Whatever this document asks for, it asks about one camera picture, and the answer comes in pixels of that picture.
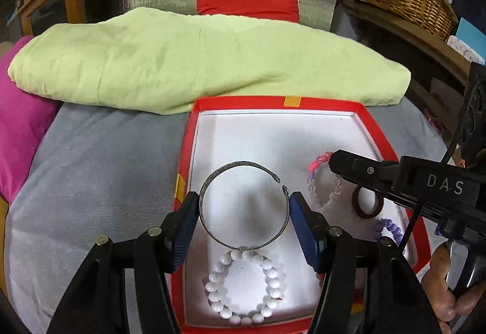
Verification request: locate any pink bead bracelet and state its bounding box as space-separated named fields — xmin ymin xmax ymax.
xmin=307 ymin=152 xmax=344 ymax=209

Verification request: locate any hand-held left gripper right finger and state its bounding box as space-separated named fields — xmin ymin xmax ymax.
xmin=289 ymin=191 xmax=443 ymax=334

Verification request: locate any magenta pillow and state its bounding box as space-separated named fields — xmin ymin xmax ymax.
xmin=0 ymin=35 xmax=61 ymax=203

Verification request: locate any light green blanket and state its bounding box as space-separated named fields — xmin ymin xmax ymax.
xmin=8 ymin=6 xmax=411 ymax=115

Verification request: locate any dark red bangle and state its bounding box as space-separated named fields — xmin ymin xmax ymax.
xmin=351 ymin=185 xmax=382 ymax=220

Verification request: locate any wooden bench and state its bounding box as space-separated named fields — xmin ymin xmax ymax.
xmin=342 ymin=0 xmax=486 ymax=137

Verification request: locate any blue box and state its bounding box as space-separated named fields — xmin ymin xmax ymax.
xmin=456 ymin=17 xmax=486 ymax=65

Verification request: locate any patterned white box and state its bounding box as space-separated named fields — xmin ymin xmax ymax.
xmin=446 ymin=35 xmax=481 ymax=63

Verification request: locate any red cardboard box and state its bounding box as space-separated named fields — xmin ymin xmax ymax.
xmin=171 ymin=95 xmax=431 ymax=332

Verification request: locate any silver cuff bangle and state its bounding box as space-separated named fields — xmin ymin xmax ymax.
xmin=199 ymin=161 xmax=290 ymax=248

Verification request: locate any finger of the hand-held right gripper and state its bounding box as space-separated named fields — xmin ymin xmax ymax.
xmin=328 ymin=150 xmax=403 ymax=202

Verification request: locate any purple bead bracelet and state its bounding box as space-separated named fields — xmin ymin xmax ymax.
xmin=374 ymin=217 xmax=405 ymax=243

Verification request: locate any person's right hand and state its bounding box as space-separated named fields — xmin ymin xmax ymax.
xmin=421 ymin=243 xmax=486 ymax=334

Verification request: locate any black cable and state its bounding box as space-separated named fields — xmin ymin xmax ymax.
xmin=400 ymin=201 xmax=420 ymax=255

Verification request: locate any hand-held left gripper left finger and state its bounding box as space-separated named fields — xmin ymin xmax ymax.
xmin=46 ymin=191 xmax=200 ymax=334

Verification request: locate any white bead bracelet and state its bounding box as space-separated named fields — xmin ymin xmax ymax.
xmin=204 ymin=250 xmax=283 ymax=325

